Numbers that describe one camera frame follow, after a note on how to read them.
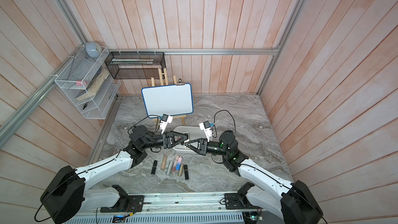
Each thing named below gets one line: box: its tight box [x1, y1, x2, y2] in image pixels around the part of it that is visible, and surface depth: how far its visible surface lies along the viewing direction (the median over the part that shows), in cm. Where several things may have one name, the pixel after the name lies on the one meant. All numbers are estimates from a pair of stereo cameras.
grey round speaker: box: [84, 41, 102, 59], surface depth 84 cm
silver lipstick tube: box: [166, 160, 174, 176], surface depth 85 cm
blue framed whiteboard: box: [141, 82, 194, 118], surface depth 92 cm
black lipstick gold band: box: [183, 164, 190, 180], surface depth 84 cm
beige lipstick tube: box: [160, 154, 168, 171], surface depth 87 cm
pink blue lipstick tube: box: [176, 156, 183, 171], surface depth 87 cm
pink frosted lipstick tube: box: [172, 155, 180, 172], surface depth 87 cm
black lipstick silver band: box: [150, 160, 158, 175], surface depth 85 cm
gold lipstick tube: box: [177, 163, 184, 177], surface depth 85 cm
